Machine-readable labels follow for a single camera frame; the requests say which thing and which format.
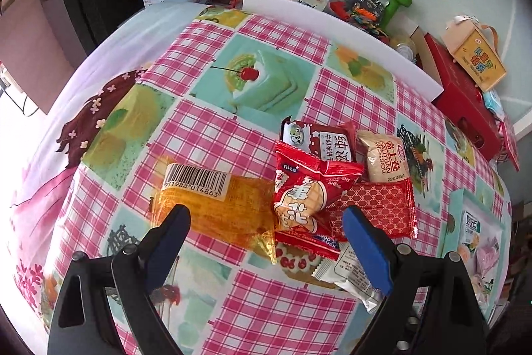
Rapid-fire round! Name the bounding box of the dark red biscuit packet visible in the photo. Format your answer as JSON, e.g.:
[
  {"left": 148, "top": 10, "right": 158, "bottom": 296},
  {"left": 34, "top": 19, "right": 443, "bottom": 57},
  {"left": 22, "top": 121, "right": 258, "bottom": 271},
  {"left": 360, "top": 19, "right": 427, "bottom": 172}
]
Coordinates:
[{"left": 279, "top": 116, "right": 359, "bottom": 164}]

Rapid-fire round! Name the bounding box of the pink checked printed tablecloth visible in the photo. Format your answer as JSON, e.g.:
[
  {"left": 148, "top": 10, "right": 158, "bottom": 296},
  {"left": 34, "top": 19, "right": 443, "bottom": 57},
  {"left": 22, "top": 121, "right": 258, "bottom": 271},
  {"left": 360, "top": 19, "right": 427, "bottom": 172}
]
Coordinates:
[{"left": 0, "top": 1, "right": 516, "bottom": 355}]

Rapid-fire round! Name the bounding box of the brown cabinet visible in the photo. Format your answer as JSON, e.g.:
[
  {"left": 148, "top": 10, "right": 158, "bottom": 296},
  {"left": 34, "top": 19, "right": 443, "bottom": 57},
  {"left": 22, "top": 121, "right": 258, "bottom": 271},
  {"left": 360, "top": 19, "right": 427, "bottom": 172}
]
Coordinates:
[{"left": 0, "top": 0, "right": 90, "bottom": 114}]

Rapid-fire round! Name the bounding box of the teal tray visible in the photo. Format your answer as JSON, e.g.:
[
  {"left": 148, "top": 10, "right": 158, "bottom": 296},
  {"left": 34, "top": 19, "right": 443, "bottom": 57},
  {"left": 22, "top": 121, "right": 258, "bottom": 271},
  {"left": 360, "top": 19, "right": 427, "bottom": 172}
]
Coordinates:
[{"left": 440, "top": 188, "right": 516, "bottom": 335}]

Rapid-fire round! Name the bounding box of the clear plastic container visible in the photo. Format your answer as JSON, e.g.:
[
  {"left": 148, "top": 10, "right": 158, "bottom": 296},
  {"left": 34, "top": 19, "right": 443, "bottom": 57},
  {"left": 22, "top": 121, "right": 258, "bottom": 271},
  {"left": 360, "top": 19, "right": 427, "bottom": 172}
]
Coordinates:
[{"left": 390, "top": 31, "right": 417, "bottom": 60}]

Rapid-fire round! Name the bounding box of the pink snack packet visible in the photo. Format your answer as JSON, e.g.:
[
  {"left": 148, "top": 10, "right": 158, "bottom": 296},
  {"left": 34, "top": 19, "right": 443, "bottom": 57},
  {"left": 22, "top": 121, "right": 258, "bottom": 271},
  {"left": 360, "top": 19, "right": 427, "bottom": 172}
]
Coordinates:
[{"left": 476, "top": 236, "right": 501, "bottom": 281}]

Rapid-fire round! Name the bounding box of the red patterned gift box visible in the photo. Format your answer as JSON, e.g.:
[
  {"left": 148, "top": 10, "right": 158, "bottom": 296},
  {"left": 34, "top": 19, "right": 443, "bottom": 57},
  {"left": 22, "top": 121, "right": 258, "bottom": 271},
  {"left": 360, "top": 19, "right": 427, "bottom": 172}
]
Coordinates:
[{"left": 496, "top": 118, "right": 520, "bottom": 172}]

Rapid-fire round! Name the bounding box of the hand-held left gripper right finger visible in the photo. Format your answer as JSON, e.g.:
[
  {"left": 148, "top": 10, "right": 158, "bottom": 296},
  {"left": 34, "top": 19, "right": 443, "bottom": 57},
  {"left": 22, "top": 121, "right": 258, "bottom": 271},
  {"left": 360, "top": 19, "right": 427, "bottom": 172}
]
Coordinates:
[{"left": 341, "top": 206, "right": 491, "bottom": 355}]

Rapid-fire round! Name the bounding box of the light blue packet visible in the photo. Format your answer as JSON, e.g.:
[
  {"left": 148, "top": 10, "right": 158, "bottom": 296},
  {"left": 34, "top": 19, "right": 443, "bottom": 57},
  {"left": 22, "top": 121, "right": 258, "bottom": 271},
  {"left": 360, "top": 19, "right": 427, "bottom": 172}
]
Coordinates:
[{"left": 482, "top": 89, "right": 505, "bottom": 118}]

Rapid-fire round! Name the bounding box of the dark colourful toy packet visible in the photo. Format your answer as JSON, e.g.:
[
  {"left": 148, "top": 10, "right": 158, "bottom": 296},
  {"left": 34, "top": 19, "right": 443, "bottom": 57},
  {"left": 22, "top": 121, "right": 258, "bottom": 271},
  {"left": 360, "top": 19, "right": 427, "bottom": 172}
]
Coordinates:
[{"left": 347, "top": 0, "right": 385, "bottom": 27}]

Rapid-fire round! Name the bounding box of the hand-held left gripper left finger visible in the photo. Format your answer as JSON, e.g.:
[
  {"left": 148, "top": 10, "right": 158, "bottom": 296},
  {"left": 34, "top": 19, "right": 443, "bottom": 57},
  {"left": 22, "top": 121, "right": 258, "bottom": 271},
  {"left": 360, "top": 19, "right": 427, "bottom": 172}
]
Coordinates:
[{"left": 47, "top": 204, "right": 192, "bottom": 355}]

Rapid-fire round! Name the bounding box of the yellow gift handbag box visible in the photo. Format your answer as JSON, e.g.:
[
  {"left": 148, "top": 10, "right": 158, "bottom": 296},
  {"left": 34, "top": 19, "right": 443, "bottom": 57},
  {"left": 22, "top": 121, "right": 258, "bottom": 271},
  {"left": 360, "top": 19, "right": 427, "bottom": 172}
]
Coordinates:
[{"left": 441, "top": 16, "right": 508, "bottom": 91}]

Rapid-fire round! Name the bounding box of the orange translucent cake packet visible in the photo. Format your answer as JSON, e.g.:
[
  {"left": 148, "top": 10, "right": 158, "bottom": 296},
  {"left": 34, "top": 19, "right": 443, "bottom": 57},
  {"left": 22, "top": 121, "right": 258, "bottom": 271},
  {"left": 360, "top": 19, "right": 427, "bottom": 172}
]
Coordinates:
[{"left": 150, "top": 155, "right": 278, "bottom": 264}]

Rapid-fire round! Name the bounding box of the red patterned snack packet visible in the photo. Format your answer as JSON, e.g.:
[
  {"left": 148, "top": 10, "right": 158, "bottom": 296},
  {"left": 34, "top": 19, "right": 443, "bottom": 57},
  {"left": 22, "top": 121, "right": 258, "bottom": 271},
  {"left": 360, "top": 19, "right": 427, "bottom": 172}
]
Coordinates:
[{"left": 322, "top": 177, "right": 418, "bottom": 243}]

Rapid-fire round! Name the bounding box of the red cartoon snack packet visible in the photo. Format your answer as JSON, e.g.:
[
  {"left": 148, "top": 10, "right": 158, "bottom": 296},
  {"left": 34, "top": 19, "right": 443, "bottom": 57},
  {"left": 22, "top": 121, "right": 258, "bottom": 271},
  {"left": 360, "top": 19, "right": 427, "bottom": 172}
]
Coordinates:
[{"left": 273, "top": 141, "right": 365, "bottom": 261}]

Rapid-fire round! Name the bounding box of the beige swiss roll packet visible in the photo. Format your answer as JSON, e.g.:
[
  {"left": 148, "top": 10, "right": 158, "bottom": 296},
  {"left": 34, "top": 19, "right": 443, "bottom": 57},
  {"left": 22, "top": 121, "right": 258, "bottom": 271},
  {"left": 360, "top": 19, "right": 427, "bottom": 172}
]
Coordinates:
[{"left": 356, "top": 129, "right": 406, "bottom": 183}]

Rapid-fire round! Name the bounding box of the green white snack packet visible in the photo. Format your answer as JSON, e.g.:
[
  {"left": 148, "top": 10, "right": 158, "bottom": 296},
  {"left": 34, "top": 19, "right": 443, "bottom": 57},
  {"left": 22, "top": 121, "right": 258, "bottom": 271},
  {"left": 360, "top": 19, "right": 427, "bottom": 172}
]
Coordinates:
[{"left": 459, "top": 209, "right": 483, "bottom": 245}]

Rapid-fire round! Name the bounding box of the large red gift box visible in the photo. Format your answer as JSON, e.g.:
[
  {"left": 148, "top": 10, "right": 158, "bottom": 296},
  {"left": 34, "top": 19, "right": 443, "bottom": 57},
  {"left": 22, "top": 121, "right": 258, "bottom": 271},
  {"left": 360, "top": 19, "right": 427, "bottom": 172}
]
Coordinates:
[{"left": 424, "top": 34, "right": 503, "bottom": 162}]

